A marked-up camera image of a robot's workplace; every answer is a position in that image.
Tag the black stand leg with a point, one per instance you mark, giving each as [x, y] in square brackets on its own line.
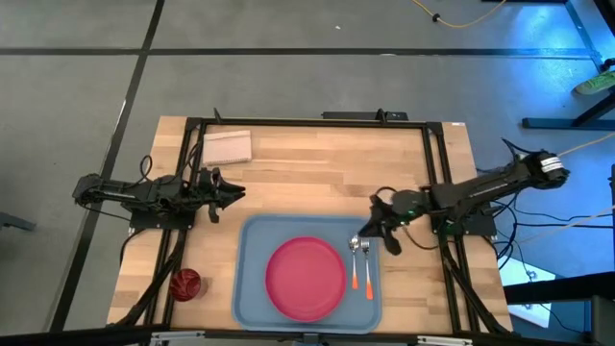
[567, 123]

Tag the green shoe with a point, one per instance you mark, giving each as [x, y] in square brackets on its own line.
[596, 82]

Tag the blue plastic tray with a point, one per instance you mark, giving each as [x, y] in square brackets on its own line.
[250, 269]

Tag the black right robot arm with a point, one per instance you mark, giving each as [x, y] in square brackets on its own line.
[490, 187]

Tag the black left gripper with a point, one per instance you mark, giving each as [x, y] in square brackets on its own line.
[209, 192]

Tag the red round plate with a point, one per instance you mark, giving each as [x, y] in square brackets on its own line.
[306, 279]

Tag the black aluminium table frame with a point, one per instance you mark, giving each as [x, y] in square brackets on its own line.
[435, 154]

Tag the black bar with brackets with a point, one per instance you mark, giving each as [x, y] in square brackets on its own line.
[307, 338]

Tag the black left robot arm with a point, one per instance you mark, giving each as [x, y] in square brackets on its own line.
[125, 194]

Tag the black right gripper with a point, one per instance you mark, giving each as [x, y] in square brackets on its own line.
[394, 211]

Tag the white paper sheet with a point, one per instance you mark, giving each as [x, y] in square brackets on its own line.
[526, 288]

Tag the grey floor object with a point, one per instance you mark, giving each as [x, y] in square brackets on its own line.
[14, 222]

